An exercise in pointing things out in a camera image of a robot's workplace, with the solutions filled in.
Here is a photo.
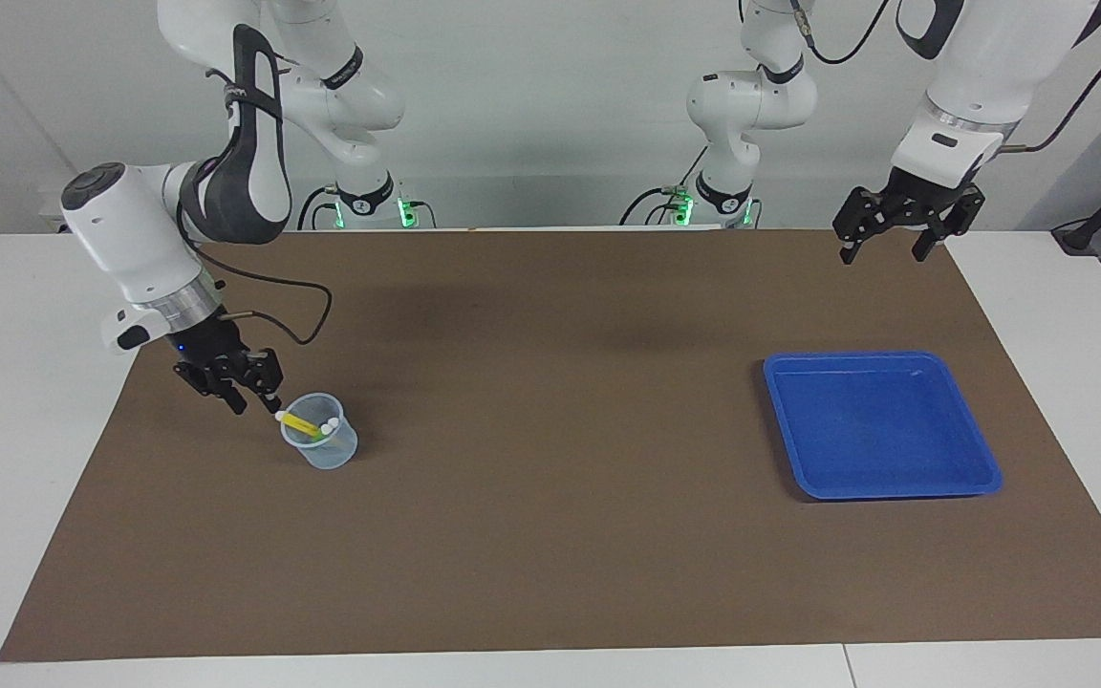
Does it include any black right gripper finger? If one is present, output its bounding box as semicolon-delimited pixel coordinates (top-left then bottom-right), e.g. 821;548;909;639
243;349;284;412
189;373;248;416

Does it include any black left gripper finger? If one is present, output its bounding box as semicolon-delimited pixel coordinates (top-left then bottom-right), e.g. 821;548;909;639
912;188;986;262
832;188;896;266

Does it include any blue plastic tray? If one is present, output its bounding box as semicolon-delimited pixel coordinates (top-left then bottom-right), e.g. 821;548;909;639
763;350;1004;502

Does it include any clear plastic cup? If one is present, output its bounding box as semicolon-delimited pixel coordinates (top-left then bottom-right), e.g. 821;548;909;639
280;392;359;470

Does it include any brown table mat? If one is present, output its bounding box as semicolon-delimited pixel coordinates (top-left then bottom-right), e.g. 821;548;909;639
0;229;1101;662

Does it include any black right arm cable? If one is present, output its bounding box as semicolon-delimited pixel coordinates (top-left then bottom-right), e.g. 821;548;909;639
181;227;334;347

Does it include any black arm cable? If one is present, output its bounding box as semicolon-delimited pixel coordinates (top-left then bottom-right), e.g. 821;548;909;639
788;0;1101;156
181;227;334;347

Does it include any black base cable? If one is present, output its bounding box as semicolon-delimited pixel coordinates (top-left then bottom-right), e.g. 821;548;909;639
619;143;706;228
297;184;334;230

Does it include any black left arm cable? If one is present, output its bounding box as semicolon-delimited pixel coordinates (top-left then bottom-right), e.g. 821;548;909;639
788;0;1101;156

